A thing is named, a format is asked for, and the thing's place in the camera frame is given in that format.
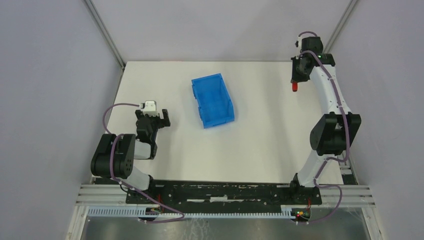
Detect red handled screwdriver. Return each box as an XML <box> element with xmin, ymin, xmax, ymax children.
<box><xmin>292</xmin><ymin>82</ymin><xmax>298</xmax><ymax>92</ymax></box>

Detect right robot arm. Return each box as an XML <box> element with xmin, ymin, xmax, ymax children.
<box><xmin>292</xmin><ymin>50</ymin><xmax>362</xmax><ymax>188</ymax></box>

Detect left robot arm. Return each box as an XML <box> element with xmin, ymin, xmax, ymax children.
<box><xmin>90</xmin><ymin>108</ymin><xmax>171</xmax><ymax>191</ymax></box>

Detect blue plastic bin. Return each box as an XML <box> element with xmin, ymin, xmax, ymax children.
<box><xmin>191</xmin><ymin>73</ymin><xmax>235</xmax><ymax>129</ymax></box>

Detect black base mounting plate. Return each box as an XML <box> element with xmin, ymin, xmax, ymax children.
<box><xmin>145</xmin><ymin>179</ymin><xmax>322</xmax><ymax>215</ymax></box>

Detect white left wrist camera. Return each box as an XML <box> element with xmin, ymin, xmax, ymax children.
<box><xmin>139</xmin><ymin>100</ymin><xmax>159</xmax><ymax>117</ymax></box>

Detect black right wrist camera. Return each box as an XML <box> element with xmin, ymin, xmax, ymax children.
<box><xmin>295</xmin><ymin>36</ymin><xmax>324</xmax><ymax>54</ymax></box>

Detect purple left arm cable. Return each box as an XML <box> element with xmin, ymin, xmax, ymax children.
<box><xmin>102</xmin><ymin>102</ymin><xmax>186</xmax><ymax>224</ymax></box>

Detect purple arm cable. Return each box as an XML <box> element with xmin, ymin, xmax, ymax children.
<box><xmin>297</xmin><ymin>31</ymin><xmax>352</xmax><ymax>225</ymax></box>
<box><xmin>102</xmin><ymin>102</ymin><xmax>186</xmax><ymax>224</ymax></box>

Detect aluminium rail frame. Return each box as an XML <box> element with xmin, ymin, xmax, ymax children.
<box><xmin>76</xmin><ymin>163</ymin><xmax>376</xmax><ymax>208</ymax></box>

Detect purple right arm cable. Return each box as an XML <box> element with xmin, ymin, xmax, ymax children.
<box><xmin>297</xmin><ymin>31</ymin><xmax>352</xmax><ymax>225</ymax></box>

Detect white slotted cable duct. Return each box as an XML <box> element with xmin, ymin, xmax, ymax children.
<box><xmin>87</xmin><ymin>206</ymin><xmax>312</xmax><ymax>220</ymax></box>

